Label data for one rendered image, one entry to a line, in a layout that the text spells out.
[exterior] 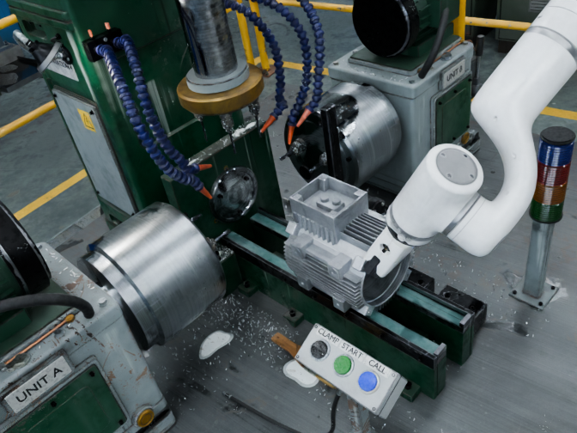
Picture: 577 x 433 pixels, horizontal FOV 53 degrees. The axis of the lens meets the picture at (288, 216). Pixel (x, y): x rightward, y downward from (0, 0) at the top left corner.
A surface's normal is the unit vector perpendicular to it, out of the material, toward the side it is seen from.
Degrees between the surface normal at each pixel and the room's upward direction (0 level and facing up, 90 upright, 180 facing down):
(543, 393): 0
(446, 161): 29
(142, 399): 90
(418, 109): 90
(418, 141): 90
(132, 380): 90
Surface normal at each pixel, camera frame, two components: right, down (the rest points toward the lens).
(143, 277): 0.41, -0.28
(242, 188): 0.71, 0.34
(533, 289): -0.69, 0.53
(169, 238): 0.25, -0.48
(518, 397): -0.15, -0.77
